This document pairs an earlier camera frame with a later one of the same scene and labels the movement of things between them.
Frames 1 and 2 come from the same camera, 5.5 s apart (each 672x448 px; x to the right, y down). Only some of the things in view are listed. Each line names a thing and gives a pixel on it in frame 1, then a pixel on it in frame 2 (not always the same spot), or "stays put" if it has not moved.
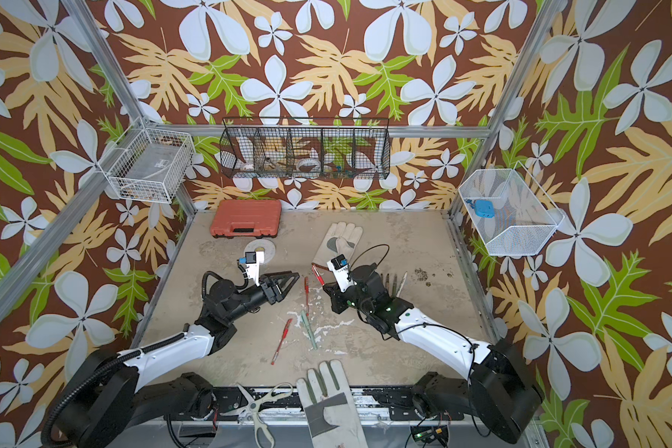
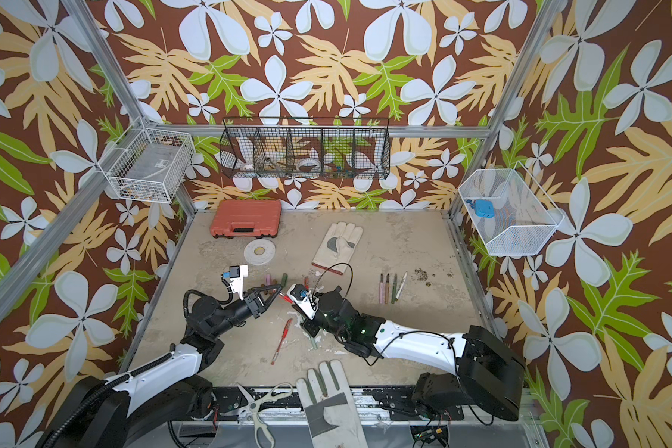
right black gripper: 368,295 -> 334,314
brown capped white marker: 401,285 stays put
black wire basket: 305,147 stays put
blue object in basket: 484,208 stays put
